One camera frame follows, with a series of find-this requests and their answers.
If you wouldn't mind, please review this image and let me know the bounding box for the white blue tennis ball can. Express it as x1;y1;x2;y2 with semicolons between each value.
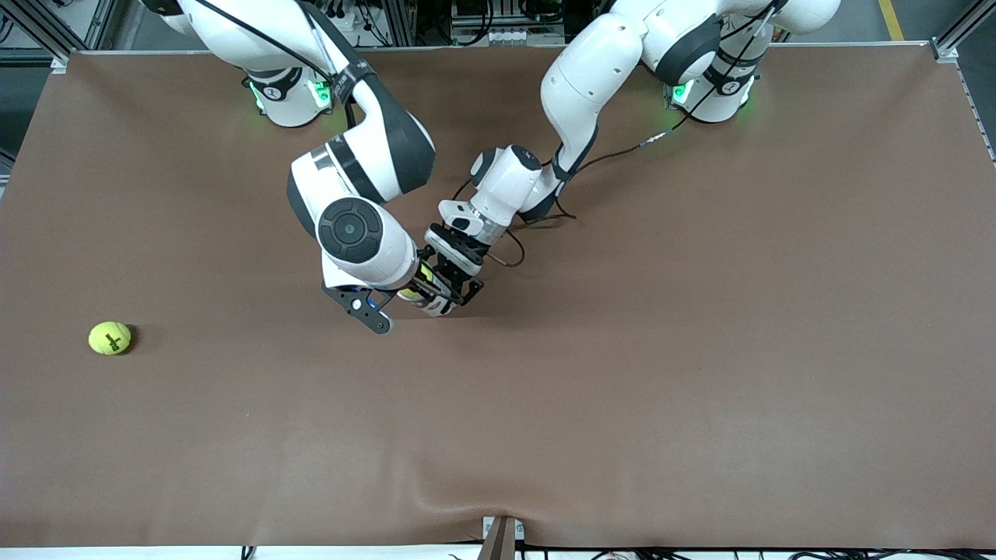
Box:
397;282;457;317

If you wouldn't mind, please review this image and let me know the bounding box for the plain yellow tennis ball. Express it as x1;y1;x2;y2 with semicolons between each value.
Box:
398;263;437;302

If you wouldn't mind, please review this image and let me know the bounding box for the yellow tennis ball black print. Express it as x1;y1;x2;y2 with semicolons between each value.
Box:
88;321;133;356

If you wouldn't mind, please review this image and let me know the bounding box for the brown table cover cloth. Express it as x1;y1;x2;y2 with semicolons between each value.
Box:
0;43;996;549

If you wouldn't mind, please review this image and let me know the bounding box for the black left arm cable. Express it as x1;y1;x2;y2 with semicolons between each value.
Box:
451;0;779;269

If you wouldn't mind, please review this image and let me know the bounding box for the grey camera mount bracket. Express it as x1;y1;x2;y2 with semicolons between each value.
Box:
482;516;526;560

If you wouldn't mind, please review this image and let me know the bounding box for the aluminium frame post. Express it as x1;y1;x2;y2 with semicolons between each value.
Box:
0;0;117;75
930;0;996;65

